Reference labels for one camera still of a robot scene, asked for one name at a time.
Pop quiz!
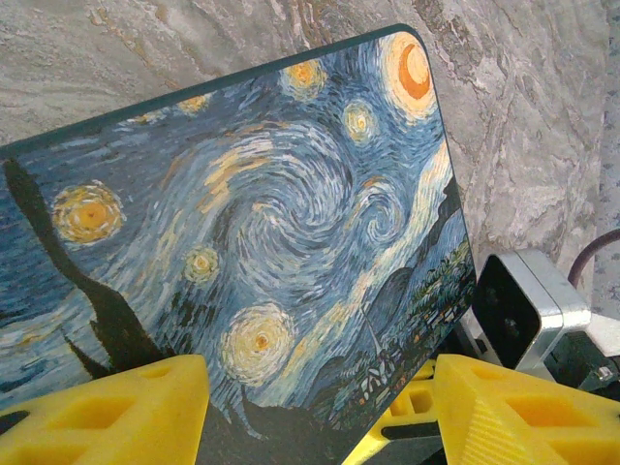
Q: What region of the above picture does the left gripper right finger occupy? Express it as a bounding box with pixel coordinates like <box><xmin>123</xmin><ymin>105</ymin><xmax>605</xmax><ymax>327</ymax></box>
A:
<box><xmin>433</xmin><ymin>353</ymin><xmax>620</xmax><ymax>465</ymax></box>

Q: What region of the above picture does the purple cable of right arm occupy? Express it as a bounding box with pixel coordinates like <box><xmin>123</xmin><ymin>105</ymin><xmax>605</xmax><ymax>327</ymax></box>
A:
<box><xmin>566</xmin><ymin>230</ymin><xmax>620</xmax><ymax>288</ymax></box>

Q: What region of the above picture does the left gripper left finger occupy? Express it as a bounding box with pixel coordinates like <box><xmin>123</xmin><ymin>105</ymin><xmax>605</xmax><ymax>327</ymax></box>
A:
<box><xmin>0</xmin><ymin>353</ymin><xmax>212</xmax><ymax>465</ymax></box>

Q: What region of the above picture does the starry night painted box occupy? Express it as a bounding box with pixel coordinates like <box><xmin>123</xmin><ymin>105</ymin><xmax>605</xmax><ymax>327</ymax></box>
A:
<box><xmin>0</xmin><ymin>22</ymin><xmax>479</xmax><ymax>465</ymax></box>

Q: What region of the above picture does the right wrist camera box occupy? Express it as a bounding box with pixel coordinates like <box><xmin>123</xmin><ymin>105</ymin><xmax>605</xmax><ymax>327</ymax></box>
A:
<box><xmin>470</xmin><ymin>249</ymin><xmax>593</xmax><ymax>372</ymax></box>

